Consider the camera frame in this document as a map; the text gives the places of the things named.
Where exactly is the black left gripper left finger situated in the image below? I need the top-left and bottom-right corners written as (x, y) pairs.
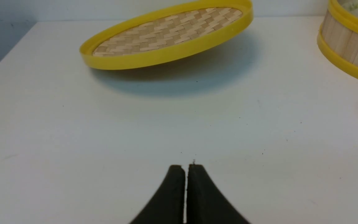
top-left (131, 165), bottom-right (185, 224)

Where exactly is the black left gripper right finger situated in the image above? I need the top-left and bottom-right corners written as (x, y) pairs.
top-left (186, 164), bottom-right (249, 224)

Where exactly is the yellow bamboo steamer lid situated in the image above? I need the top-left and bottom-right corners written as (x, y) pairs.
top-left (79, 0), bottom-right (254, 70)

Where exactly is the yellow bamboo steamer basket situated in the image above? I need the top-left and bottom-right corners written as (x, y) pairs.
top-left (317, 0), bottom-right (358, 79)

